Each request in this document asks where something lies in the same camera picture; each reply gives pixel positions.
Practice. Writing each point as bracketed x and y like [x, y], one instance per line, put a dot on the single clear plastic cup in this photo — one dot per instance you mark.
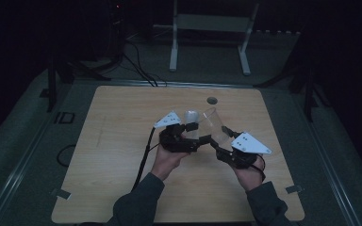
[215, 125]

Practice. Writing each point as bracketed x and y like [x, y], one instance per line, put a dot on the white metal stand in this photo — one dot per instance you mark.
[210, 23]

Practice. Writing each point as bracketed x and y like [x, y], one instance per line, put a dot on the dark computer tower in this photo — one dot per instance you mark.
[117, 28]

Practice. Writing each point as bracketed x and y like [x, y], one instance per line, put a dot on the grey tape strip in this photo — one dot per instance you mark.
[61, 194]
[294, 189]

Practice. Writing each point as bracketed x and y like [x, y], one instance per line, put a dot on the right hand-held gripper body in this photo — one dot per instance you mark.
[248, 147]

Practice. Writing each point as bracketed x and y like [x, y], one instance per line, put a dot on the small dark bottle cap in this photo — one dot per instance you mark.
[212, 100]

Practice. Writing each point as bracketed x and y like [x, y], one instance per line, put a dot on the pale power strip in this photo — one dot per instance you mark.
[278, 32]

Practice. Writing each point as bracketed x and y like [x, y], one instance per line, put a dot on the person's right hand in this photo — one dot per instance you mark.
[251, 175]

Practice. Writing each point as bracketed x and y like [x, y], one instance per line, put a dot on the black metal stand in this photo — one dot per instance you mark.
[306, 84]
[62, 70]

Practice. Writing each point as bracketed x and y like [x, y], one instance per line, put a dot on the person's left hand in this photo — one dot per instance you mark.
[166, 164]

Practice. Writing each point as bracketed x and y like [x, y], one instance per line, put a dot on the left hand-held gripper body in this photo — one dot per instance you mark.
[176, 141]

